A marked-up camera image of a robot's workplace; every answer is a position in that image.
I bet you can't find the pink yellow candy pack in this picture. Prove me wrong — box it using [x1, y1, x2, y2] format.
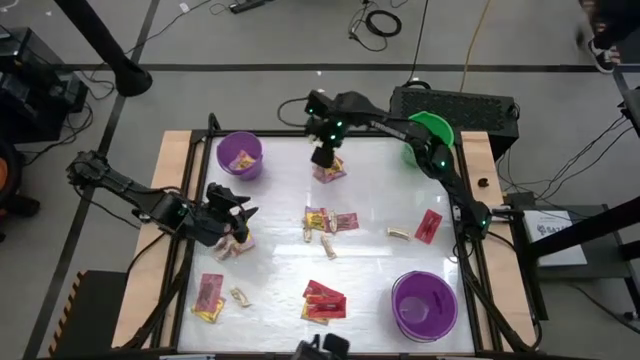
[311, 155, 348, 185]

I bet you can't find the purple halloween bucket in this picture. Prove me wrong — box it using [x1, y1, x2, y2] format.
[215, 130, 265, 182]
[390, 270, 460, 344]

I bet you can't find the black stand beam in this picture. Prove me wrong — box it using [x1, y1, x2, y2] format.
[527, 193, 640, 261]

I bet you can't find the green Frankenstein bucket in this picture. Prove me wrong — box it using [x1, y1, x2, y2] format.
[401, 110, 456, 170]

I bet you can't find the white paper box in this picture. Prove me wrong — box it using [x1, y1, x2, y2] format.
[521, 208, 590, 268]

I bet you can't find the black floor cable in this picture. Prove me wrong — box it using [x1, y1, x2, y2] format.
[499, 113, 632, 201]

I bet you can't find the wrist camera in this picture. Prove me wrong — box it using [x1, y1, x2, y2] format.
[205, 181, 252, 209]
[304, 89, 334, 119]

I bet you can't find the black table frame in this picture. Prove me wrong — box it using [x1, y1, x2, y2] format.
[119, 112, 544, 359]

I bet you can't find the black perforated computer case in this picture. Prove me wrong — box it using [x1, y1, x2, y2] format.
[388, 85, 521, 162]

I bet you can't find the wooden side board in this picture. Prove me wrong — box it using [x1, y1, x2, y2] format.
[459, 130, 539, 351]
[110, 130, 196, 350]

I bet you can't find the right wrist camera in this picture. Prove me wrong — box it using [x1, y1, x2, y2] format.
[304, 89, 334, 119]

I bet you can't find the black power strip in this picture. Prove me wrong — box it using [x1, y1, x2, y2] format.
[227, 0, 275, 15]

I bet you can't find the coiled black cable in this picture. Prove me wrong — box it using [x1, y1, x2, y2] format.
[348, 0, 404, 53]

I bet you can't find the black table-level camera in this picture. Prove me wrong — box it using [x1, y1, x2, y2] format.
[291, 332, 352, 360]

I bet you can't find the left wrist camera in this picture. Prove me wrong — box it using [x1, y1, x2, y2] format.
[205, 181, 252, 209]

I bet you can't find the black mat orange striped edge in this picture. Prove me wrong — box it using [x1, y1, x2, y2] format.
[48, 268, 130, 359]

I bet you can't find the yellow hanging cable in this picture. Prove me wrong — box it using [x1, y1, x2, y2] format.
[458, 0, 494, 93]

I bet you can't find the black equipment cart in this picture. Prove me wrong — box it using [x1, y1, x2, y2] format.
[0, 25, 90, 145]

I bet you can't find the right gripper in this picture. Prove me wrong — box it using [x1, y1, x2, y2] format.
[305, 115, 347, 170]

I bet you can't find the orange black machine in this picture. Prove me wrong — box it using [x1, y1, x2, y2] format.
[0, 138, 42, 244]

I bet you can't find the person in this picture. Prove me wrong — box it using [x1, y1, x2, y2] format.
[573, 0, 640, 75]

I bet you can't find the black hanging cable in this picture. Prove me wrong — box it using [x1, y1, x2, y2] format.
[405, 0, 431, 87]

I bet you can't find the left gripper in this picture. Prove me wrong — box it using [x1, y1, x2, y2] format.
[192, 197, 260, 249]

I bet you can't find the black pole stand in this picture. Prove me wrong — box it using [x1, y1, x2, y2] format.
[52, 0, 154, 99]

